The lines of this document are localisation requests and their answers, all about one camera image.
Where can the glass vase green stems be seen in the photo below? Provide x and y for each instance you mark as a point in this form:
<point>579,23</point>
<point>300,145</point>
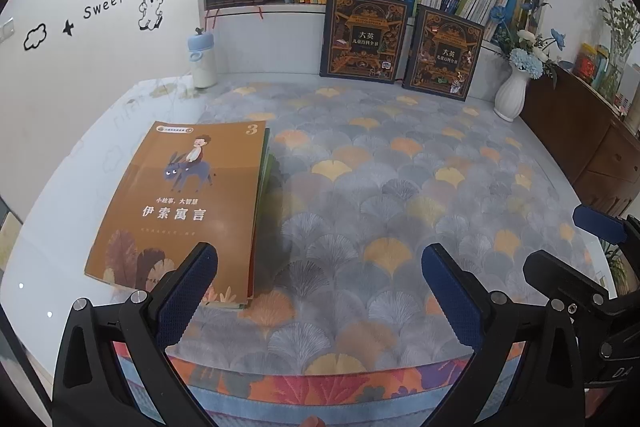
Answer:
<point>617,62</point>

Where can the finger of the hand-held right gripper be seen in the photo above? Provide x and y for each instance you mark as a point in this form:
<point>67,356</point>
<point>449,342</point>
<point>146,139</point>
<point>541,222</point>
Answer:
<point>597,221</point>
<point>550,274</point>

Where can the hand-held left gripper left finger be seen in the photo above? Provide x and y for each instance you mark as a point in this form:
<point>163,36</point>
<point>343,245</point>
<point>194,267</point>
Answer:
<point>182,302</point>

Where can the red yellow jar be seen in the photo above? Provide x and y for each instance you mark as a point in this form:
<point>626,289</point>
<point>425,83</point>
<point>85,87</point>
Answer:
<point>587,69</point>

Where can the colourful floral cloth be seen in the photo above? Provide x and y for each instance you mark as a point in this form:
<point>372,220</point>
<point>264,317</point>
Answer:
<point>320,392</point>

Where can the blue white flower bouquet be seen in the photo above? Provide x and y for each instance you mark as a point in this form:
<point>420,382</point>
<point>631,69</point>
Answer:
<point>527,57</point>

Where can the white bookshelf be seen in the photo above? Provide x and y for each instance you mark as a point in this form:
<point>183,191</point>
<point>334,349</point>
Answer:
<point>270,42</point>

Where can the white bottle blue lid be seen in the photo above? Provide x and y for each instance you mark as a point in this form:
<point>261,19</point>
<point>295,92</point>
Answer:
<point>202,64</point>

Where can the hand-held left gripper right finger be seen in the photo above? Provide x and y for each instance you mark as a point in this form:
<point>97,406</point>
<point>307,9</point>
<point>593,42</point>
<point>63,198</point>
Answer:
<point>450,297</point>

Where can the dark ornate encyclopedia book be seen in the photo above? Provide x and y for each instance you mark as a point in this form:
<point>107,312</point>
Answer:
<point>442,54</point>
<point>365,37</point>

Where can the brown wooden cabinet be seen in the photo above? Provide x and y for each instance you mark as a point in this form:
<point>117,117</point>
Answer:
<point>575,142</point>

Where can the orange brown book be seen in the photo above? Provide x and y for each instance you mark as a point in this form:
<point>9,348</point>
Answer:
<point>165,187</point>

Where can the neat stack of books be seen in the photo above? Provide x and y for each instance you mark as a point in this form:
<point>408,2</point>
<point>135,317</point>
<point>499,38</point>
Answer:
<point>267,164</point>

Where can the white wall socket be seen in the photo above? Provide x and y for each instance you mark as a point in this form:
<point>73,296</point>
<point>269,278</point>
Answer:
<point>6,32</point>

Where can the white ribbed vase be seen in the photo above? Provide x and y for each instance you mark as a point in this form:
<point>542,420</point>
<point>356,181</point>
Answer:
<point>512,94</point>

